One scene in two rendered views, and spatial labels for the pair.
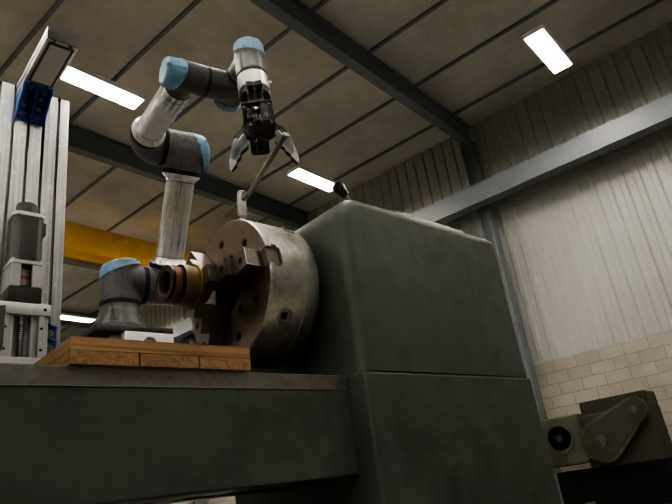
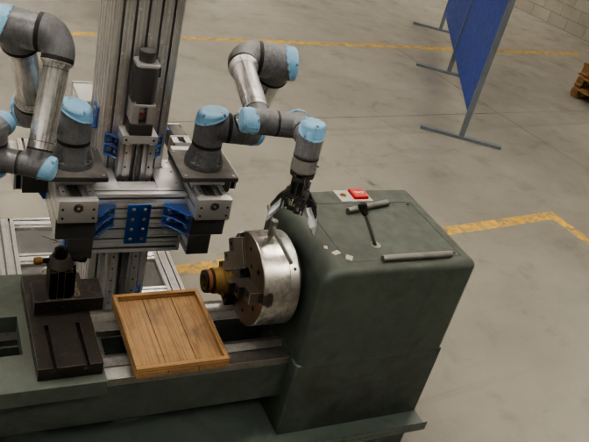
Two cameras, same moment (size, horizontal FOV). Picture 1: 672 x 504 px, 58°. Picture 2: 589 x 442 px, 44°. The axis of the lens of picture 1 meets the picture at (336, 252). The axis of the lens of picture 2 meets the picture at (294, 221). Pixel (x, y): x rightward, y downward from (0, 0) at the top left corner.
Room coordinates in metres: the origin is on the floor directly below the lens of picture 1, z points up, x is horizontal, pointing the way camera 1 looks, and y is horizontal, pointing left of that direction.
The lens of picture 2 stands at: (-0.66, -0.31, 2.46)
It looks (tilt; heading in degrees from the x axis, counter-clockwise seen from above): 30 degrees down; 13
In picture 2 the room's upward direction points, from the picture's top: 15 degrees clockwise
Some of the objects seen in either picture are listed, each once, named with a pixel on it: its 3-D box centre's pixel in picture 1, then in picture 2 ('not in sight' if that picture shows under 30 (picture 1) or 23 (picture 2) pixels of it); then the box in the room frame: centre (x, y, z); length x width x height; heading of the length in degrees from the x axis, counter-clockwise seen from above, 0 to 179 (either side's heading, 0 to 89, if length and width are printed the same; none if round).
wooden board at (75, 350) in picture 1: (121, 380); (168, 330); (1.04, 0.41, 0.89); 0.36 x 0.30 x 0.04; 45
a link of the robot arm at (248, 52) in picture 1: (249, 63); (309, 139); (1.17, 0.14, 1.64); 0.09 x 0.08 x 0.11; 35
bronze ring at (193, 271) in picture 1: (185, 285); (216, 280); (1.13, 0.31, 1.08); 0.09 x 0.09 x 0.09; 45
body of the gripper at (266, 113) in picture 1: (257, 112); (297, 190); (1.15, 0.13, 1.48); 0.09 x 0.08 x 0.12; 6
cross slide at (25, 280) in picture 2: not in sight; (59, 322); (0.81, 0.66, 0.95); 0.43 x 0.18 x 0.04; 45
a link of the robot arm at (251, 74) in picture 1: (255, 87); (305, 165); (1.16, 0.13, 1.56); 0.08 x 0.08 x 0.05
